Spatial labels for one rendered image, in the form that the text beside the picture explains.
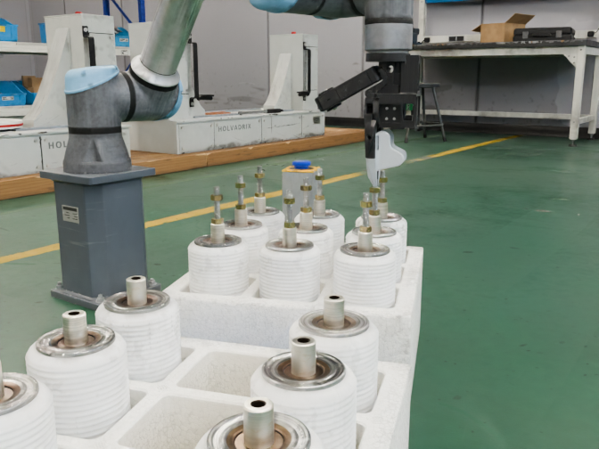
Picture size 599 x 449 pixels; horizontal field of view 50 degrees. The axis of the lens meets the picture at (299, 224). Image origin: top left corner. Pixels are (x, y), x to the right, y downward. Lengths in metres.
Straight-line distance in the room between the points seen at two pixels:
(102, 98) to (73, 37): 1.94
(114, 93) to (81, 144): 0.13
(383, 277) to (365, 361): 0.30
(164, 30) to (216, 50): 6.38
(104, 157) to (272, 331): 0.67
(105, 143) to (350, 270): 0.73
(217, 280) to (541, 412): 0.54
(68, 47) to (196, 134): 0.85
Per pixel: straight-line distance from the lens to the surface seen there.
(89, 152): 1.49
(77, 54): 3.40
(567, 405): 1.14
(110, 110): 1.50
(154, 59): 1.51
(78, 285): 1.56
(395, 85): 1.05
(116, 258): 1.51
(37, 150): 3.13
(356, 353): 0.66
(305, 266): 0.97
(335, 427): 0.57
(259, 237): 1.11
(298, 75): 4.71
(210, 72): 7.91
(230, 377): 0.82
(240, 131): 4.05
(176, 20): 1.46
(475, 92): 6.17
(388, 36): 1.03
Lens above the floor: 0.51
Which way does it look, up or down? 13 degrees down
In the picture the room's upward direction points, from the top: straight up
